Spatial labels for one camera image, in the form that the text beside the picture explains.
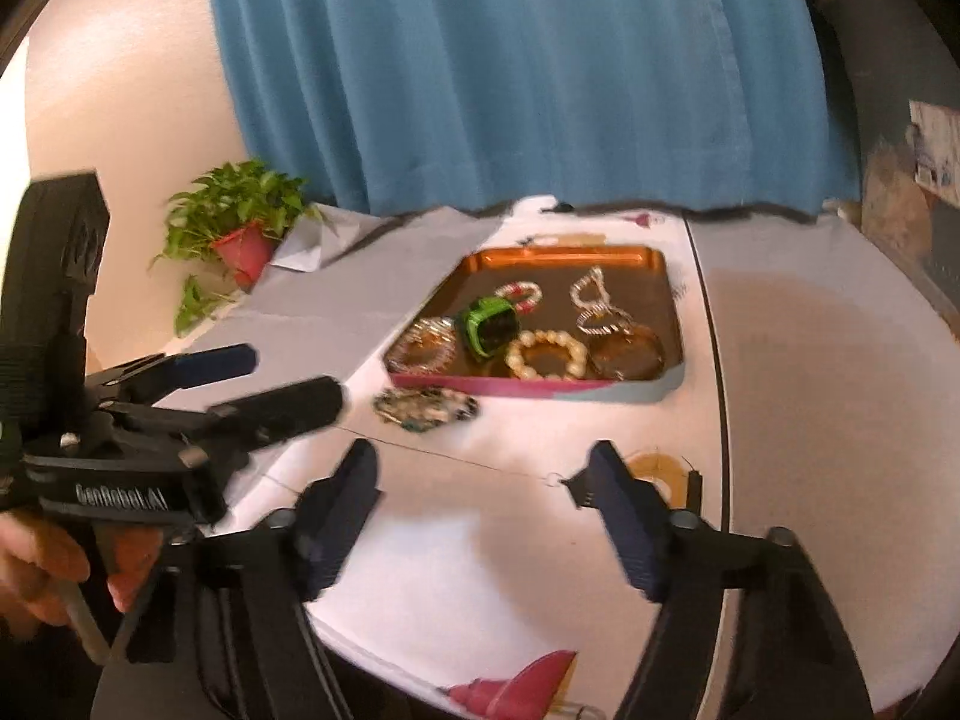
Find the metal bangle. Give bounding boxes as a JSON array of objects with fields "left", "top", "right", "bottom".
[{"left": 590, "top": 325, "right": 665, "bottom": 382}]

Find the green black smartwatch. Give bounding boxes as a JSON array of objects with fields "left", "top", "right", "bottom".
[{"left": 457, "top": 296, "right": 521, "bottom": 361}]

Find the silver chain bracelet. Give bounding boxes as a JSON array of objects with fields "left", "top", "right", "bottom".
[{"left": 574, "top": 302, "right": 637, "bottom": 338}]

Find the white table mat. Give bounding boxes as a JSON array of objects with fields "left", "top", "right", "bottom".
[{"left": 216, "top": 195, "right": 734, "bottom": 720}]

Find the dark storage bin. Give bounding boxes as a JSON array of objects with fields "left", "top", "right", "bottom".
[{"left": 814, "top": 0, "right": 958, "bottom": 325}]

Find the small pearl bracelet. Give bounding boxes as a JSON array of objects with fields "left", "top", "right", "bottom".
[{"left": 568, "top": 265, "right": 610, "bottom": 309}]

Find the potted green plant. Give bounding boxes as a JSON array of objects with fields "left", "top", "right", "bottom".
[{"left": 156, "top": 160, "right": 324, "bottom": 337}]

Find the pink tin tray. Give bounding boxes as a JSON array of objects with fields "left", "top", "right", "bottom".
[{"left": 382, "top": 245, "right": 683, "bottom": 403}]

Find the left hand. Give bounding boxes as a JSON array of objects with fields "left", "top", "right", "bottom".
[{"left": 2, "top": 509, "right": 164, "bottom": 642}]

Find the teal white charm necklace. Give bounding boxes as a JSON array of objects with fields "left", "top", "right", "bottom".
[{"left": 371, "top": 385, "right": 482, "bottom": 434}]

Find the cream bead bracelet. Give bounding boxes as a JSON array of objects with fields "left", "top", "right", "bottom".
[{"left": 502, "top": 326, "right": 594, "bottom": 382}]

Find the clear crystal bead bracelet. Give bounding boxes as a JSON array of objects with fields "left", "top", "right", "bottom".
[{"left": 389, "top": 315, "right": 461, "bottom": 377}]

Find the pink green bead bracelet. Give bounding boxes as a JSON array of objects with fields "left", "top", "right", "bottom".
[{"left": 493, "top": 280, "right": 544, "bottom": 316}]

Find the blue curtain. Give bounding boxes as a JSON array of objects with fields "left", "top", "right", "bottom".
[{"left": 210, "top": 0, "right": 859, "bottom": 216}]

